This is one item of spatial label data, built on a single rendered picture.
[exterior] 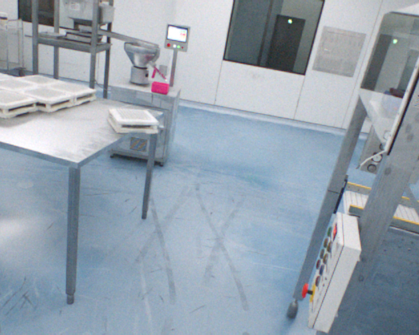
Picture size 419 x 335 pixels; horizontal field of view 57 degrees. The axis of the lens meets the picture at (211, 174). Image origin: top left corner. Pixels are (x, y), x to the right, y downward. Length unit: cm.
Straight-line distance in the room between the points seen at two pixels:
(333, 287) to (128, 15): 604
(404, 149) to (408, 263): 107
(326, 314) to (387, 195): 33
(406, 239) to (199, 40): 522
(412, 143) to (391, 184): 11
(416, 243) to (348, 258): 94
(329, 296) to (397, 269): 100
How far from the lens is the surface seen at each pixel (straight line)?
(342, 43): 671
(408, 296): 208
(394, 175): 99
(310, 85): 672
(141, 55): 392
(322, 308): 104
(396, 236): 185
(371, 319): 215
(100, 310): 229
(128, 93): 385
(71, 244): 208
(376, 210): 102
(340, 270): 97
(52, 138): 208
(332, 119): 694
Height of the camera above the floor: 159
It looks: 23 degrees down
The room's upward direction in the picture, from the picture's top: 11 degrees clockwise
